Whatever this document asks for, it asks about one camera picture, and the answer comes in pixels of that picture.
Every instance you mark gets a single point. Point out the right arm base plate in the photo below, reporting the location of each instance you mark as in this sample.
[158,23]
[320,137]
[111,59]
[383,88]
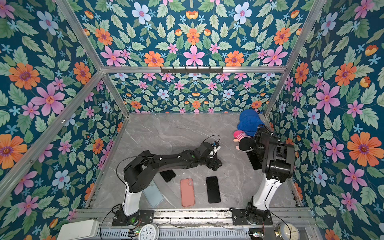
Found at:
[251,216]

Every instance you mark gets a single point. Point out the brass alarm clock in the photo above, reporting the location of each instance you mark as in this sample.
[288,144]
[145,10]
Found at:
[287,231]

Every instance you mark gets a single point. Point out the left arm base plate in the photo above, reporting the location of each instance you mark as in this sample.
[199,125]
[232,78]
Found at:
[140,218]

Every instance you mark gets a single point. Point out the black phone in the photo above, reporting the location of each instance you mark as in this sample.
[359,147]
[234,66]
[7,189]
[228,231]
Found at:
[213,190]
[254,159]
[168,175]

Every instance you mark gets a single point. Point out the white clock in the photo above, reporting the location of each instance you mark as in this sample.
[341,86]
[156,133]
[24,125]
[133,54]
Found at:
[149,232]

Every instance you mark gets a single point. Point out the white heat sink strip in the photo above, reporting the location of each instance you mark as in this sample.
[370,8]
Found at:
[178,234]

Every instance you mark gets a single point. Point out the light blue phone case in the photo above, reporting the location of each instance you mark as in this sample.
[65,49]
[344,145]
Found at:
[153,195]

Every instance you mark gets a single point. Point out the white box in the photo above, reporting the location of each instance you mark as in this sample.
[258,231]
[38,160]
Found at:
[79,230]

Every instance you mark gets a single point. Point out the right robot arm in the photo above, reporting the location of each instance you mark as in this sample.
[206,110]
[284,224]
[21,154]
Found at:
[275,159]

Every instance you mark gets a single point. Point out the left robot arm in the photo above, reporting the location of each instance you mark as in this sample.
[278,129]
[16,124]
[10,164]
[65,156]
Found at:
[139,173]

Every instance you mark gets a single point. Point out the doll with blue cloth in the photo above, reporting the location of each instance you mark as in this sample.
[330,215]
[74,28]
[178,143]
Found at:
[245,135]

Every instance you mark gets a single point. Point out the pink phone case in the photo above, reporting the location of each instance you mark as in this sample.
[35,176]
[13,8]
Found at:
[187,192]

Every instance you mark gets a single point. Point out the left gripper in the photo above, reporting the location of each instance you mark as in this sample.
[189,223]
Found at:
[213,164]

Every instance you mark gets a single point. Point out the black hook rail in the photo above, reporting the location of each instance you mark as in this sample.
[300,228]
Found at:
[191,70]

